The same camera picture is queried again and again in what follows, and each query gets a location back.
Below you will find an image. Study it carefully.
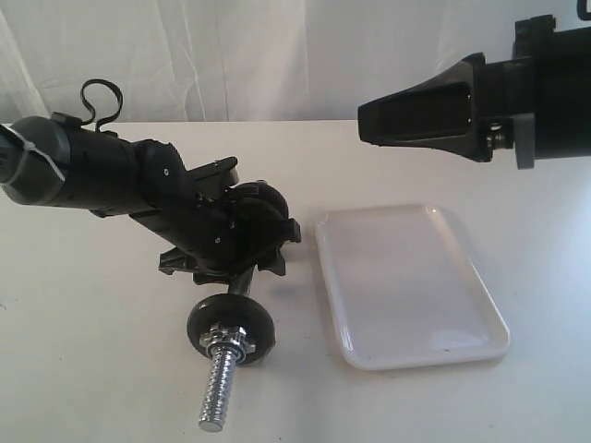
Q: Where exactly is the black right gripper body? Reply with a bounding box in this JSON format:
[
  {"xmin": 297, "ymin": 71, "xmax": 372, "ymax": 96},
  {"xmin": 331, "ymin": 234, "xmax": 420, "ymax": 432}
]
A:
[{"xmin": 475, "ymin": 62, "xmax": 536, "ymax": 164}]

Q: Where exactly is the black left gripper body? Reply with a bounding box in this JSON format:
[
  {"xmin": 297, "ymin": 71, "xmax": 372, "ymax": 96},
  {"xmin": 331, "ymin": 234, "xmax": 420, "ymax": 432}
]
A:
[{"xmin": 156, "ymin": 193, "xmax": 259, "ymax": 285}]

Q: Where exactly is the black weight plate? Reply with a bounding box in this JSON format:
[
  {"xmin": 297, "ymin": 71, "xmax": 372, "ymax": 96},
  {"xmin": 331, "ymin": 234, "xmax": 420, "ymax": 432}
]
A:
[
  {"xmin": 240, "ymin": 198, "xmax": 286, "ymax": 262},
  {"xmin": 187, "ymin": 293, "xmax": 275, "ymax": 365},
  {"xmin": 233, "ymin": 180, "xmax": 289, "ymax": 220}
]

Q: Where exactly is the chrome dumbbell bar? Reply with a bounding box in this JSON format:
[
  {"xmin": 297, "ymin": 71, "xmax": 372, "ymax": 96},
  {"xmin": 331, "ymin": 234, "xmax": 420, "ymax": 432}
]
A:
[{"xmin": 199, "ymin": 269, "xmax": 253, "ymax": 433}]

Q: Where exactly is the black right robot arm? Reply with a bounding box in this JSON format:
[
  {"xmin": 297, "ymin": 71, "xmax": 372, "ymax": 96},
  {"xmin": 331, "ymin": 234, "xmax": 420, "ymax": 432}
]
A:
[{"xmin": 357, "ymin": 15, "xmax": 590, "ymax": 169}]

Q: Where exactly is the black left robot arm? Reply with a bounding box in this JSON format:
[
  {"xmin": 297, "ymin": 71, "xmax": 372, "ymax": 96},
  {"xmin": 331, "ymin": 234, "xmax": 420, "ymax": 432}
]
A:
[{"xmin": 1, "ymin": 115, "xmax": 301, "ymax": 284}]

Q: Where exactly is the chrome star collar nut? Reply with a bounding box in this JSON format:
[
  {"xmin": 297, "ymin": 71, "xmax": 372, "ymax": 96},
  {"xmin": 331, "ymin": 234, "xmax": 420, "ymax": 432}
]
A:
[{"xmin": 199, "ymin": 324, "xmax": 256, "ymax": 362}]

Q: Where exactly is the white plastic tray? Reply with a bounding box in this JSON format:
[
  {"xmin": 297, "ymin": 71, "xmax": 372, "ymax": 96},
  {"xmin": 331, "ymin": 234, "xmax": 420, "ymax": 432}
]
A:
[{"xmin": 314, "ymin": 204, "xmax": 511, "ymax": 371}]

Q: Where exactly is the white backdrop curtain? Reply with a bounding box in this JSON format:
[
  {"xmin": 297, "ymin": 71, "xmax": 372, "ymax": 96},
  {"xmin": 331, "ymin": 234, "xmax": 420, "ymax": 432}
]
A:
[{"xmin": 1, "ymin": 1, "xmax": 581, "ymax": 122}]

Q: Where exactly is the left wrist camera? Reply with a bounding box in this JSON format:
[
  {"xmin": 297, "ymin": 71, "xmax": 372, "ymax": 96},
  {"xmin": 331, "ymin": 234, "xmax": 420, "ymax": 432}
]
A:
[{"xmin": 188, "ymin": 156, "xmax": 239, "ymax": 194}]

